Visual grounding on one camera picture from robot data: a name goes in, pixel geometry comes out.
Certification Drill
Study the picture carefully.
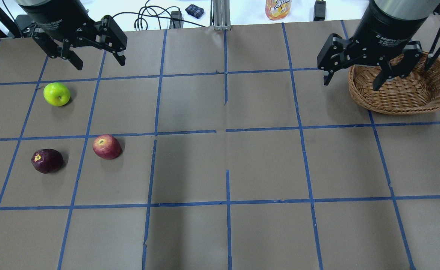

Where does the dark red apple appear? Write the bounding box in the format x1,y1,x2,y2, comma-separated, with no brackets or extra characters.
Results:
30,148,64,174

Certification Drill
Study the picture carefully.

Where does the green apple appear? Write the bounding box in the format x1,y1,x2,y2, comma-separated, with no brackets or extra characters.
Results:
43,82,71,107

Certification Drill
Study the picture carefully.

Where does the woven wicker basket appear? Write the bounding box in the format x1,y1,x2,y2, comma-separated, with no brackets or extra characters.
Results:
348,52,440,115

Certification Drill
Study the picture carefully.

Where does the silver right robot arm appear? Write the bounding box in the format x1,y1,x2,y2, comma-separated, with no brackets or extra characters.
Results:
317,0,440,91

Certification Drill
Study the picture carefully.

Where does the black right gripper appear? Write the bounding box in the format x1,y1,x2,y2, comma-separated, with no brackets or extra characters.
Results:
317,7,424,91

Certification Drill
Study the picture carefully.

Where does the orange juice bottle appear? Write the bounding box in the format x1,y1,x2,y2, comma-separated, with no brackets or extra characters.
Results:
265,0,292,21

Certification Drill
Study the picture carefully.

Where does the small dark blue pouch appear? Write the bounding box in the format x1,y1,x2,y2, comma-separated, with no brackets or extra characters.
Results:
185,4,205,19

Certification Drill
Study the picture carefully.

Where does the aluminium frame post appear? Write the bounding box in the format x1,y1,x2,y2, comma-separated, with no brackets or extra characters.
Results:
210,0,231,31

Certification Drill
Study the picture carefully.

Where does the black power adapter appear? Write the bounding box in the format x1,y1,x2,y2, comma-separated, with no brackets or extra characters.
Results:
313,0,326,21

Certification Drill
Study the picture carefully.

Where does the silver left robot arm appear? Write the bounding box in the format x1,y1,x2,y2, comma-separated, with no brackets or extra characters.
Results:
17,0,128,70

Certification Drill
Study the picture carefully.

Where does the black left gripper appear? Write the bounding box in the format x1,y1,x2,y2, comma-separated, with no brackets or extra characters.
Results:
21,0,127,71

